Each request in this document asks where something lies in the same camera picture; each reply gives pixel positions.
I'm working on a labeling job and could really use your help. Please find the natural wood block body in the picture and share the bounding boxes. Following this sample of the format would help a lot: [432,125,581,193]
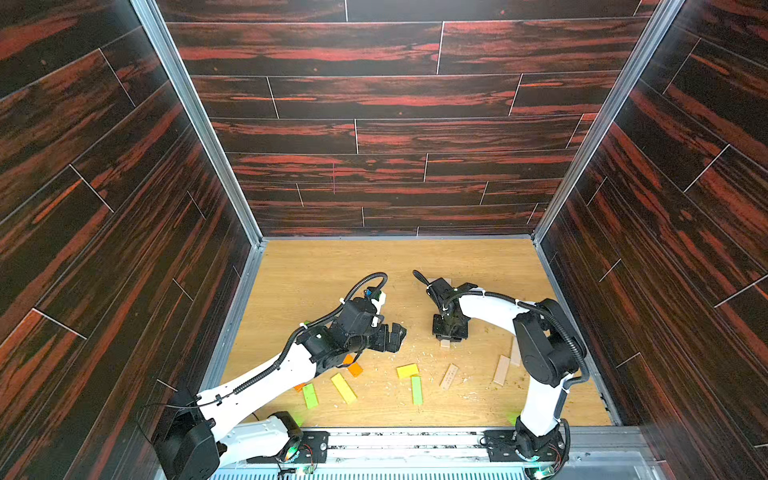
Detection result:
[510,336,521,366]

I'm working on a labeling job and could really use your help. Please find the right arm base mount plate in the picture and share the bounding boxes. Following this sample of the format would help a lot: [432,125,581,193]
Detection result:
[479,429,571,464]

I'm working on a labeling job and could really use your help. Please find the orange block centre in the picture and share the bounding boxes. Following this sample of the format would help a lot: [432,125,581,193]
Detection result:
[344,355,363,378]

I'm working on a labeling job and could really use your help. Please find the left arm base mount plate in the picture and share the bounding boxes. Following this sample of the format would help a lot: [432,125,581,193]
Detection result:
[246,430,330,465]

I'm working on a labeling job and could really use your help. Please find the light green block left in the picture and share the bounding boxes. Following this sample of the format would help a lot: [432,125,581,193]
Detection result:
[301,383,319,410]

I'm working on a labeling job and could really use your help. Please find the yellow block lower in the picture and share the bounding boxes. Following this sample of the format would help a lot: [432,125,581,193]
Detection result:
[331,373,357,404]

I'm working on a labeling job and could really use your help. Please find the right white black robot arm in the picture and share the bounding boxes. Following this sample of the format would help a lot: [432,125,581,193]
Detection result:
[413,270,590,468]

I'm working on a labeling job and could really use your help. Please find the light green block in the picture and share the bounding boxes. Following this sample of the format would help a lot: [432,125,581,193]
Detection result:
[410,375,424,406]
[301,383,319,410]

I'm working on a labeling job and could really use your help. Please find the natural wood block printed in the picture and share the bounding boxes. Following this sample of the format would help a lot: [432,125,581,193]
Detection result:
[440,364,459,390]

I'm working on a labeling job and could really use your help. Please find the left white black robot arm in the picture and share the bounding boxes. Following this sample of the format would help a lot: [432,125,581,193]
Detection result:
[152,272,407,479]

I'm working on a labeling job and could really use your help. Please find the short yellow block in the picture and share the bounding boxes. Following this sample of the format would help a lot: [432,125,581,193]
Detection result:
[396,363,420,380]

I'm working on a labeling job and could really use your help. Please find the light green block centre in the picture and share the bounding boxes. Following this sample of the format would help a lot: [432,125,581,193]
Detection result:
[410,375,424,406]

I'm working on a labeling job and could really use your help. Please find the aluminium front rail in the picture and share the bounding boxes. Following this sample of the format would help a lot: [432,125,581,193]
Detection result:
[210,423,666,479]

